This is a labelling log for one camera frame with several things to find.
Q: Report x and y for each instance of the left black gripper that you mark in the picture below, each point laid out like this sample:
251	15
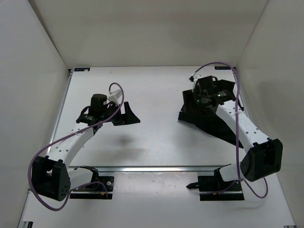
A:
128	117

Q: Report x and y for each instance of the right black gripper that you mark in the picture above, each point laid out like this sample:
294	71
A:
196	91

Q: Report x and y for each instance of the black pleated skirt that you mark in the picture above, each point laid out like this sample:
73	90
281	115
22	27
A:
205	119

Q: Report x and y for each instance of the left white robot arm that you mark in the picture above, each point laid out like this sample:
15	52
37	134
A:
50	175

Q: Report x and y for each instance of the right blue table label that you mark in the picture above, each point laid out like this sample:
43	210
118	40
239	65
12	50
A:
222	68

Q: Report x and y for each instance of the blue table label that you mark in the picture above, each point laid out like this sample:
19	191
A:
81	69
222	68

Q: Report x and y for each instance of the left blue table label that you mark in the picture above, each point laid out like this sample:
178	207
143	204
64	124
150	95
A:
81	69

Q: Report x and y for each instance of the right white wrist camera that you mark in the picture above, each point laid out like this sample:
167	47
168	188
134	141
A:
194	77

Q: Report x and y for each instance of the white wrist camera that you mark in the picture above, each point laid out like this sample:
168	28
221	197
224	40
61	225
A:
194	77
114	94

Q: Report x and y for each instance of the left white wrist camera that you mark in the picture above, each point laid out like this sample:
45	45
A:
114	94

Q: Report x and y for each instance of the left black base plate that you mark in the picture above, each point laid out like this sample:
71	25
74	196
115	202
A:
96	191

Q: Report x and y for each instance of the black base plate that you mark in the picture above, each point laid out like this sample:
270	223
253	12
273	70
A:
96	191
211	189

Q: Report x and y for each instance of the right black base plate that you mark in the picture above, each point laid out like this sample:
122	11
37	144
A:
211	189

